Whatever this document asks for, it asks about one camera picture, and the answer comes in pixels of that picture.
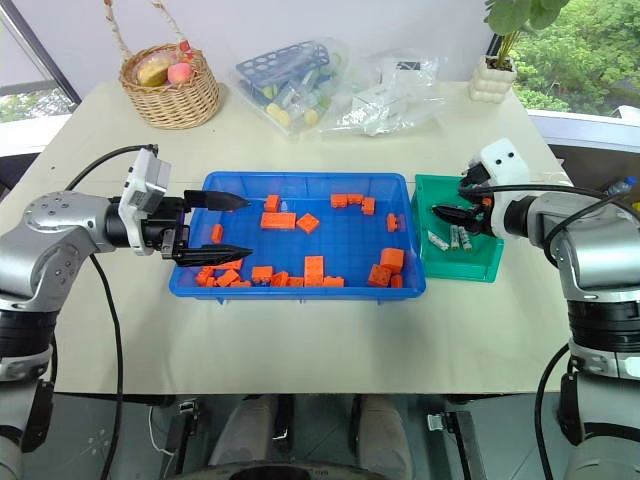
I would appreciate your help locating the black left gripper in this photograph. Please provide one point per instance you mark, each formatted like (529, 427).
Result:
(165, 215)

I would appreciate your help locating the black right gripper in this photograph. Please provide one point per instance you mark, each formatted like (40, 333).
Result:
(479, 220)

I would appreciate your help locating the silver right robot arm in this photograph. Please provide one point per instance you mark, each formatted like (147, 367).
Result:
(600, 260)

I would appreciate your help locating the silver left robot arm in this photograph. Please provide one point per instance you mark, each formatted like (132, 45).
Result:
(50, 215)

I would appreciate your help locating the green plastic bin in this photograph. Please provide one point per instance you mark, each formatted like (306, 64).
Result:
(450, 265)

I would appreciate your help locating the blue plastic bin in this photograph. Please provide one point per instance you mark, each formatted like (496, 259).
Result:
(290, 250)

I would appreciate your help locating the small orange brick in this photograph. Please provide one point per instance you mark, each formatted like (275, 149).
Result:
(241, 284)
(217, 233)
(394, 223)
(272, 203)
(397, 281)
(368, 205)
(296, 282)

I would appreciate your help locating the white battery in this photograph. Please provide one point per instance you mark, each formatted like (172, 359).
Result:
(437, 241)
(454, 237)
(466, 240)

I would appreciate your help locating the long orange brick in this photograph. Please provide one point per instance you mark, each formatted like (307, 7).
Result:
(278, 220)
(314, 270)
(345, 200)

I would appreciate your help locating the large orange brick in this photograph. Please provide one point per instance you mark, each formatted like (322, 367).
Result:
(392, 259)
(379, 276)

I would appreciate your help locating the clear bag with white boxes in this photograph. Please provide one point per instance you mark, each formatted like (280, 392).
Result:
(410, 107)

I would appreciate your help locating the woven wicker basket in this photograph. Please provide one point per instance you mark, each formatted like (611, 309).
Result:
(170, 107)

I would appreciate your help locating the white bubble plant pot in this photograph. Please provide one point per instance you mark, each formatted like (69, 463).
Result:
(492, 85)

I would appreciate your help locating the white cardboard box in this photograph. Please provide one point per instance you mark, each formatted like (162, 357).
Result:
(375, 101)

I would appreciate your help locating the clear bag with tube rack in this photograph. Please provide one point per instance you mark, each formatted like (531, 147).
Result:
(300, 95)

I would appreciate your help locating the pink toy peach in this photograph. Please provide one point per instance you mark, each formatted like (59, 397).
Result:
(179, 72)

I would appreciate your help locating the clear water bottle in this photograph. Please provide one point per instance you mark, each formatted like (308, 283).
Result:
(622, 186)

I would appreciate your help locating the yellow toy fruit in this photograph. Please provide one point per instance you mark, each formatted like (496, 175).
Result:
(151, 71)

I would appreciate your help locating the blue test tube rack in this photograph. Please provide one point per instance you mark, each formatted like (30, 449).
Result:
(280, 59)

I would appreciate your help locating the grey rounded leg shape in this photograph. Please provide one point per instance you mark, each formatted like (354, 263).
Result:
(242, 430)
(382, 435)

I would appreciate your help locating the green leafy plant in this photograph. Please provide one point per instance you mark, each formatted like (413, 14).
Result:
(520, 12)

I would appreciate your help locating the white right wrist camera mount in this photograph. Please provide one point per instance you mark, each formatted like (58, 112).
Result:
(505, 162)

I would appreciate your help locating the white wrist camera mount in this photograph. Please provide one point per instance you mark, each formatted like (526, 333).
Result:
(145, 185)
(505, 162)

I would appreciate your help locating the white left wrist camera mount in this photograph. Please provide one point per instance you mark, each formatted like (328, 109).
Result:
(145, 185)

